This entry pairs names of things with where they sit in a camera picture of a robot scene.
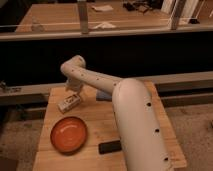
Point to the blue sponge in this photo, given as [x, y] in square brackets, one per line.
[102, 96]

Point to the wooden background table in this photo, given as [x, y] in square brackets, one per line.
[65, 16]

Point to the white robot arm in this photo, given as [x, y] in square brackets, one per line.
[140, 134]

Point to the white labelled bottle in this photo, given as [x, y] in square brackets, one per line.
[69, 103]

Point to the black rectangular block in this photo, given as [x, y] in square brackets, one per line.
[109, 147]

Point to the grey metal rail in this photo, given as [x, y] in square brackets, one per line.
[176, 89]

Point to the orange ceramic bowl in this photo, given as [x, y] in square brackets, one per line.
[68, 135]

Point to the grey metal post left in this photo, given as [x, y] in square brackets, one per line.
[83, 16]

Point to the grey metal post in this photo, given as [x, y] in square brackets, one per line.
[176, 14]
[83, 16]

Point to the grey metal post right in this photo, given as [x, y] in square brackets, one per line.
[176, 14]

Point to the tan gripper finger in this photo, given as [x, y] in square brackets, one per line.
[83, 95]

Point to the white paper on table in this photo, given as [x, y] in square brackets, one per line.
[103, 8]

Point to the white crumpled cloth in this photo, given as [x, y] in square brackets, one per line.
[104, 25]

